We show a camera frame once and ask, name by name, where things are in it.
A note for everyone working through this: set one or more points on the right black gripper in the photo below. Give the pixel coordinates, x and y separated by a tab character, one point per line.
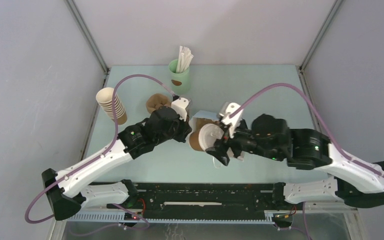
219	150

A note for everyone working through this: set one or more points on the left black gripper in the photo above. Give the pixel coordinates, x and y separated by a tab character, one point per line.
184	130

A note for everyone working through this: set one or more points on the white plastic cup lid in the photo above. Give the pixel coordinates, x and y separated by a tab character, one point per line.
208	134

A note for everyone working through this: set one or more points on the light blue paper bag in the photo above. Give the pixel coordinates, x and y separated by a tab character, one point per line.
200	119

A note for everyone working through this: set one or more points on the brown paper coffee cup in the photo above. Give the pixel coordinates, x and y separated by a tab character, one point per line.
194	141

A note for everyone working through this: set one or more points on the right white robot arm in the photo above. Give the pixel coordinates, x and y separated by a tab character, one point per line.
351	180

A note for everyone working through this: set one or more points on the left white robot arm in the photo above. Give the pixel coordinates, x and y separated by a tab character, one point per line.
71	189

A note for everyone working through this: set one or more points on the green cup holder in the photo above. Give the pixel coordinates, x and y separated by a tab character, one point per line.
180	82

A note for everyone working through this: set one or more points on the stack of brown paper cups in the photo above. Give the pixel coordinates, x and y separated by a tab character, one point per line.
111	104

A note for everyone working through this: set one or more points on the white wrapped straws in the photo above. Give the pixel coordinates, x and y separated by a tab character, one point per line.
184	59

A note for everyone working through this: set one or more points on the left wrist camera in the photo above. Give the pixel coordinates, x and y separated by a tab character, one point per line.
180	106

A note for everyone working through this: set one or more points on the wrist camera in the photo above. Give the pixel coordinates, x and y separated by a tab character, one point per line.
230	117
180	106

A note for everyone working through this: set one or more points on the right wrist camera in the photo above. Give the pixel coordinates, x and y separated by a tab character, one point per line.
230	117

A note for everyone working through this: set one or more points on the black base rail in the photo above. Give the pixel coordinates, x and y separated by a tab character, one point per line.
206	201

